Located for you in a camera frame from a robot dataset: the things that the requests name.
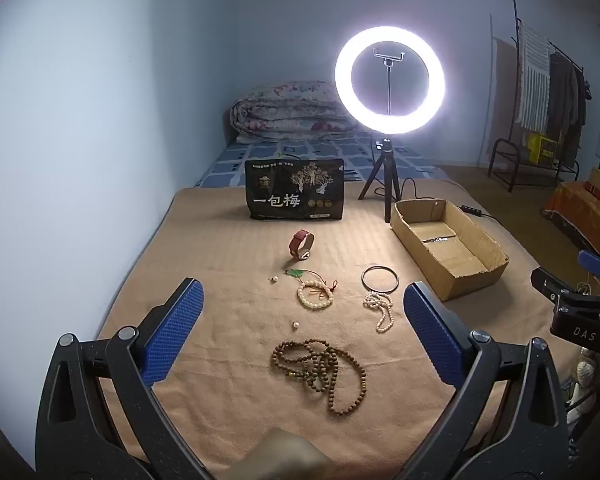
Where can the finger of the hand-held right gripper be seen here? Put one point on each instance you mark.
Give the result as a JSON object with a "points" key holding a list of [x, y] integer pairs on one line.
{"points": [[597, 264], [547, 284]]}

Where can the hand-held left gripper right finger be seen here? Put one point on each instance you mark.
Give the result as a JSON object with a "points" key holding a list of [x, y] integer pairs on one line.
{"points": [[432, 330]]}

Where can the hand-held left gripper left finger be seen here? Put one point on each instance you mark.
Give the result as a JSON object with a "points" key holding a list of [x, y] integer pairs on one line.
{"points": [[175, 330]]}

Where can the cardboard box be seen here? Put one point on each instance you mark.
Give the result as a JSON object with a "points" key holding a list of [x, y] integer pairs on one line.
{"points": [[447, 255]]}

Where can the black bangle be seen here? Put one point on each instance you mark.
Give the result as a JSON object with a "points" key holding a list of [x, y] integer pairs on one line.
{"points": [[364, 282]]}

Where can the green jade pendant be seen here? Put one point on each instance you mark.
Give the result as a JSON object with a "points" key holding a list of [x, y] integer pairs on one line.
{"points": [[295, 273]]}

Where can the person's right hand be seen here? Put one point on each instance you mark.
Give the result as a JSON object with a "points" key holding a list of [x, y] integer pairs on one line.
{"points": [[585, 372]]}

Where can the orange covered furniture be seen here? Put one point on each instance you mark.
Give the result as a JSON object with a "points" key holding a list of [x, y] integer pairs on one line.
{"points": [[575, 215]]}

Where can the tan blanket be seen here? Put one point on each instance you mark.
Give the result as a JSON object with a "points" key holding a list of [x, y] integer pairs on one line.
{"points": [[220, 270]]}

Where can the yellow box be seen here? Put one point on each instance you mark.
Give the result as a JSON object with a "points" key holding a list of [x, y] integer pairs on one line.
{"points": [[541, 149]]}

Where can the black clothes rack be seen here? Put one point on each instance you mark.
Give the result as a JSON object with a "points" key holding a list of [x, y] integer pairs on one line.
{"points": [[502, 152]]}

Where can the black tripod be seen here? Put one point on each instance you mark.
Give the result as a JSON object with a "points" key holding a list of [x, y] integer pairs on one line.
{"points": [[386, 180]]}

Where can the dark hanging clothes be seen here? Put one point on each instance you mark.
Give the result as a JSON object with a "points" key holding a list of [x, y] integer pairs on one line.
{"points": [[567, 105]]}

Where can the black snack bag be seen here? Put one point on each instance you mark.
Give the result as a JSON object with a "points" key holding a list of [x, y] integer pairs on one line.
{"points": [[295, 190]]}

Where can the blue patterned bedsheet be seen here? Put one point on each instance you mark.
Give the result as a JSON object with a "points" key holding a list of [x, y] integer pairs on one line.
{"points": [[260, 155]]}

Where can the white striped towel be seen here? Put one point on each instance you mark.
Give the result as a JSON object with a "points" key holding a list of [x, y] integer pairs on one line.
{"points": [[532, 75]]}

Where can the folded floral quilt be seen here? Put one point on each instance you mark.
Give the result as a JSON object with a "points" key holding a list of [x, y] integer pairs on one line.
{"points": [[290, 110]]}

